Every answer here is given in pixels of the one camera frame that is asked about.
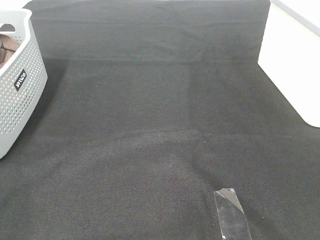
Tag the brown towel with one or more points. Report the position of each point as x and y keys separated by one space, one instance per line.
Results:
x=8 y=46

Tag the clear tape strip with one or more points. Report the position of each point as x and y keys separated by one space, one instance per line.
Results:
x=232 y=219

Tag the black table cloth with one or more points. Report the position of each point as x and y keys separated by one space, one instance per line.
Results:
x=149 y=108

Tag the grey perforated laundry basket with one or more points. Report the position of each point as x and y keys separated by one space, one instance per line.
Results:
x=22 y=78

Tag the white plastic storage bin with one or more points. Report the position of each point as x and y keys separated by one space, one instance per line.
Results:
x=290 y=54

